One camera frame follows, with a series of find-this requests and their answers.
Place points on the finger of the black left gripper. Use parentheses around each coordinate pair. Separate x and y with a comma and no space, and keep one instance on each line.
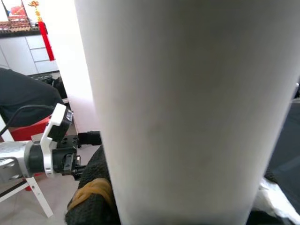
(90,138)

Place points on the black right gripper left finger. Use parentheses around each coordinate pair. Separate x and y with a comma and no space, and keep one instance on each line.
(96,168)

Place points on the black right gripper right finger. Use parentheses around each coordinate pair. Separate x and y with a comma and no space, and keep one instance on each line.
(270,179)

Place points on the white plastic table leg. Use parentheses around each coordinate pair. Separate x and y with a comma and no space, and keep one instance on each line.
(187,105)

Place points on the yellow rubber band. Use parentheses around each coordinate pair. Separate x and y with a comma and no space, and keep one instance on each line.
(93,188)

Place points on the red plastic stool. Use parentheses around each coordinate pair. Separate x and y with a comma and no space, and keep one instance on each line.
(28,131)

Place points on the black cloth bundle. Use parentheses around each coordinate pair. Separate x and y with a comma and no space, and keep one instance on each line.
(23,93)

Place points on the grey kitchen cabinet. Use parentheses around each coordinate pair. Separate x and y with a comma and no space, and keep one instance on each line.
(23,54)

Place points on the red hanging decoration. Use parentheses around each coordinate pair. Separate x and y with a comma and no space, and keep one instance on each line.
(45,39)

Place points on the red printed gift box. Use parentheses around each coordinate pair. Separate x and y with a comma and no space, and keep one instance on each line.
(17,11)

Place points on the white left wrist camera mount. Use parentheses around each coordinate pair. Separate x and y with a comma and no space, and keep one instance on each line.
(50,131)

